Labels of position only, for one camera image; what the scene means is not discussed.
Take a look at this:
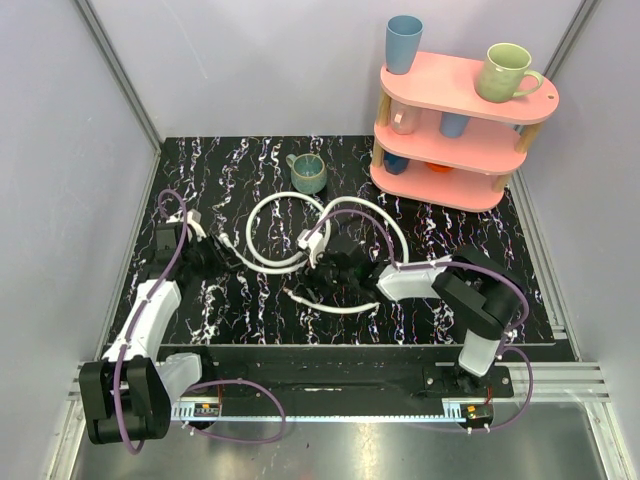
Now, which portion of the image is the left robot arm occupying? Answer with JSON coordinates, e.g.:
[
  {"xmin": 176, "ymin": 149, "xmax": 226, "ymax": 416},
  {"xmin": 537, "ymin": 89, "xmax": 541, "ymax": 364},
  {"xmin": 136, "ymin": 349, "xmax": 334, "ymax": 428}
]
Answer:
[{"xmin": 78, "ymin": 210, "xmax": 241, "ymax": 444}]

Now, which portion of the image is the marble pattern mat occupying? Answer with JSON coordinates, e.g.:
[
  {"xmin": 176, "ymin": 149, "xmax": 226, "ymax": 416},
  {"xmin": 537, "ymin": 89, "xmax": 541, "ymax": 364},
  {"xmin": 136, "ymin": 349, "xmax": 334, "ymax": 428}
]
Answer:
[{"xmin": 152, "ymin": 136, "xmax": 553, "ymax": 345}]

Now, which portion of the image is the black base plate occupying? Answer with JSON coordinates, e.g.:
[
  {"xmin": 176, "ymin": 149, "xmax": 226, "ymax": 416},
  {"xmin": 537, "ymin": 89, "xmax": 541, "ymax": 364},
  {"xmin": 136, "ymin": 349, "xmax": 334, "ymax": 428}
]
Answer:
[{"xmin": 149, "ymin": 342, "xmax": 516, "ymax": 419}]

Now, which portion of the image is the blue tall cup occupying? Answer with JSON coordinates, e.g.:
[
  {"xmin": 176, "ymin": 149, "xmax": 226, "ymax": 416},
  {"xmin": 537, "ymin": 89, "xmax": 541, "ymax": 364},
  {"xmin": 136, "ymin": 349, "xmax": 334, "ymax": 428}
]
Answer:
[{"xmin": 385, "ymin": 15, "xmax": 423, "ymax": 75}]

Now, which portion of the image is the white hose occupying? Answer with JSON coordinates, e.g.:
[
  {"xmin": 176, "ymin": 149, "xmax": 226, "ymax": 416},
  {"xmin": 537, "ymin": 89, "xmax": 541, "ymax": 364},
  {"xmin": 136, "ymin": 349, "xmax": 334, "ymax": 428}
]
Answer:
[{"xmin": 219, "ymin": 192, "xmax": 411, "ymax": 315}]

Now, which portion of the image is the pink three-tier shelf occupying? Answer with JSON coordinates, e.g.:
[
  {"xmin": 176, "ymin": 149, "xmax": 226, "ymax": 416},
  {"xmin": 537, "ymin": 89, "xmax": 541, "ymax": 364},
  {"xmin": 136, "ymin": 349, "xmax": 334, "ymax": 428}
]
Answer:
[{"xmin": 370, "ymin": 52, "xmax": 559, "ymax": 212}]

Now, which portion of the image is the light blue cup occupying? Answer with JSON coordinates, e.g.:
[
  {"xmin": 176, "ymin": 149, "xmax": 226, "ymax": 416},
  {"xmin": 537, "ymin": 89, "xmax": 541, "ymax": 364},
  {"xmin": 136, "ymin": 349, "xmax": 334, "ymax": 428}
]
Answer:
[{"xmin": 439, "ymin": 112, "xmax": 470, "ymax": 139}]

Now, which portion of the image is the clear pink cup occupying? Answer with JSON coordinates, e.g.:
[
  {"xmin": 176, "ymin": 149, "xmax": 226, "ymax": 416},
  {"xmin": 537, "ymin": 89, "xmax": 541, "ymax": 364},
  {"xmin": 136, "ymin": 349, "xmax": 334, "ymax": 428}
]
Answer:
[{"xmin": 390, "ymin": 99, "xmax": 422, "ymax": 135}]

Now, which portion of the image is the dark blue cup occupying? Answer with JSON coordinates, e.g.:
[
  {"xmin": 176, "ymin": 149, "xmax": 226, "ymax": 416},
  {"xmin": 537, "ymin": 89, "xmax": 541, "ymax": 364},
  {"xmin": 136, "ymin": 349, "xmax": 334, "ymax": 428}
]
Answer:
[{"xmin": 383, "ymin": 152, "xmax": 409, "ymax": 175}]

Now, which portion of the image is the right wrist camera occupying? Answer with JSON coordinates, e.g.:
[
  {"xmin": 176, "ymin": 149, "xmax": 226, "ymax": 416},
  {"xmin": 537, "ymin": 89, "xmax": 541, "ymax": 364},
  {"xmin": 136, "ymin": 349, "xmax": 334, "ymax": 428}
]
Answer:
[{"xmin": 297, "ymin": 229, "xmax": 328, "ymax": 269}]

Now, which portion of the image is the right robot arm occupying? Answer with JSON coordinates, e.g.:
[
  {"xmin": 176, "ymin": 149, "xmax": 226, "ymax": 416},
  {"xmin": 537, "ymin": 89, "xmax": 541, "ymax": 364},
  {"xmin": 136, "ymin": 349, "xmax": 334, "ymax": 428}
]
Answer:
[{"xmin": 302, "ymin": 246, "xmax": 529, "ymax": 397}]

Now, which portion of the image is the orange bowl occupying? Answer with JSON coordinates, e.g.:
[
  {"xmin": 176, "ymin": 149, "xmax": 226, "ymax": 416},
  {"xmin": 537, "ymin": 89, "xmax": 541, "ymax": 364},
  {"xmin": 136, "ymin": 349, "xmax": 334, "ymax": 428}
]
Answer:
[{"xmin": 426, "ymin": 162, "xmax": 452, "ymax": 173}]

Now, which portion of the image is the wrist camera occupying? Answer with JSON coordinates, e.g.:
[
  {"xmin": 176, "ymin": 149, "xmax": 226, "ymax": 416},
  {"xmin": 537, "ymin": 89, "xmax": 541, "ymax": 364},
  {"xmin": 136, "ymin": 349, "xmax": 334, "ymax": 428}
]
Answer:
[
  {"xmin": 166, "ymin": 209, "xmax": 207, "ymax": 243},
  {"xmin": 297, "ymin": 229, "xmax": 328, "ymax": 269}
]

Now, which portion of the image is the green mug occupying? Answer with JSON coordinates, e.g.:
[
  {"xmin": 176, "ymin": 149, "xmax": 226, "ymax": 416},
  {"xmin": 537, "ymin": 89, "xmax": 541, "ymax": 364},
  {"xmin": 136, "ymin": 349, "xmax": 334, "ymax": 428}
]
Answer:
[{"xmin": 474, "ymin": 43, "xmax": 544, "ymax": 103}]

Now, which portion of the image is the teal ceramic mug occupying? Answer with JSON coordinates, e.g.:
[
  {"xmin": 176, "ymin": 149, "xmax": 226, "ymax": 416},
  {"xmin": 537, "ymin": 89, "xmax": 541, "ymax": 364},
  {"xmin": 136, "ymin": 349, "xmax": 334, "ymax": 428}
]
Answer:
[{"xmin": 286, "ymin": 153, "xmax": 327, "ymax": 195}]

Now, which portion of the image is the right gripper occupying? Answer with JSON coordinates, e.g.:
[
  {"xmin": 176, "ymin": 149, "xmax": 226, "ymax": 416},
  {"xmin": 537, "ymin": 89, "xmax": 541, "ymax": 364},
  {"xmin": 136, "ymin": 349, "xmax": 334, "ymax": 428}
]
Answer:
[{"xmin": 293, "ymin": 244, "xmax": 357, "ymax": 305}]

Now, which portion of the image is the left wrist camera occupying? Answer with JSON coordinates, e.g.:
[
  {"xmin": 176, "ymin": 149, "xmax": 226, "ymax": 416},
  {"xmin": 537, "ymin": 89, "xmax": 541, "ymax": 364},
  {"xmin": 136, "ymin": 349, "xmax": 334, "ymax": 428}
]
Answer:
[{"xmin": 166, "ymin": 209, "xmax": 207, "ymax": 243}]

